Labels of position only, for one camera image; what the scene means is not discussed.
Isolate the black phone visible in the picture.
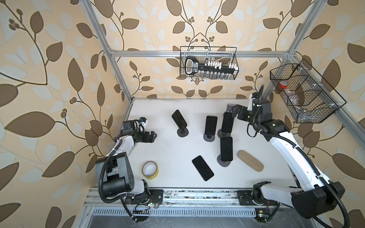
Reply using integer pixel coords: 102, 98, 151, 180
192, 156, 214, 181
221, 112, 234, 134
204, 116, 218, 135
172, 110, 187, 131
220, 137, 233, 162

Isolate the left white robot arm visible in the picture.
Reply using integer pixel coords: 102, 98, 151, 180
96, 134, 159, 204

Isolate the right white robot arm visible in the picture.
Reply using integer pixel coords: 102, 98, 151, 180
231, 93, 350, 228

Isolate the back left phone stand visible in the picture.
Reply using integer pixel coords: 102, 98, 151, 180
177, 128, 189, 137

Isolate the phone stand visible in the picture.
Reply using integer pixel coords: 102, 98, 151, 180
217, 129, 226, 138
203, 134, 215, 142
177, 128, 189, 137
217, 155, 231, 167

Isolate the back right phone stand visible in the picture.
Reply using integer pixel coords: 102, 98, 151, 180
217, 129, 226, 138

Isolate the back middle phone stand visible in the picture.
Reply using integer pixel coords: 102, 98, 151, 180
203, 134, 215, 142

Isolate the front right phone stand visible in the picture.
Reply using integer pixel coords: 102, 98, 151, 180
217, 155, 231, 167

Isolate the yellow tape roll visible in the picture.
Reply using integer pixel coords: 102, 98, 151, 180
142, 161, 159, 180

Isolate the red cap plastic bottle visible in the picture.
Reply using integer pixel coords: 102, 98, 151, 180
279, 81, 297, 101

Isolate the brown cork oval pad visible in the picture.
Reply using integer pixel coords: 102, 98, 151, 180
237, 150, 264, 172

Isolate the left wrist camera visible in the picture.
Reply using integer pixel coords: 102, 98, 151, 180
120, 117, 148, 135

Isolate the side wire basket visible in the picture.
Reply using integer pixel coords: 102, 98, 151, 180
270, 59, 347, 124

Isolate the back wire basket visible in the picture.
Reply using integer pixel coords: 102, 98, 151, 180
179, 46, 239, 80

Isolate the black handled tool in basket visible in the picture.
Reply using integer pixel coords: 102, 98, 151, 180
183, 57, 238, 75

